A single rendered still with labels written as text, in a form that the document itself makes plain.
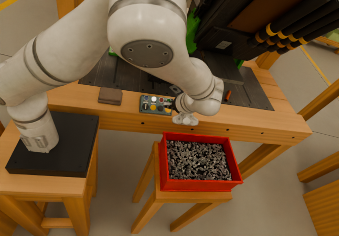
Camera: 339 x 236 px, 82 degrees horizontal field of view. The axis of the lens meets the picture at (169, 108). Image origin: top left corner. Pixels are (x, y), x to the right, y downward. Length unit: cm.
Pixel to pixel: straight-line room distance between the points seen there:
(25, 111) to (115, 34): 46
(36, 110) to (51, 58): 30
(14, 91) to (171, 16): 37
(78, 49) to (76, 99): 60
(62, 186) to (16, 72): 45
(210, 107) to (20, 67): 38
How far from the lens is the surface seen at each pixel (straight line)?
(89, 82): 100
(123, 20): 21
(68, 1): 132
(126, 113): 89
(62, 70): 36
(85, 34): 32
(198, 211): 117
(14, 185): 82
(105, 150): 180
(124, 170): 173
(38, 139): 72
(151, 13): 21
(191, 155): 86
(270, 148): 150
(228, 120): 105
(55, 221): 139
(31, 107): 64
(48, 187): 79
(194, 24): 90
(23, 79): 44
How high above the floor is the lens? 158
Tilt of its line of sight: 46 degrees down
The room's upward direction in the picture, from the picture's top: 23 degrees clockwise
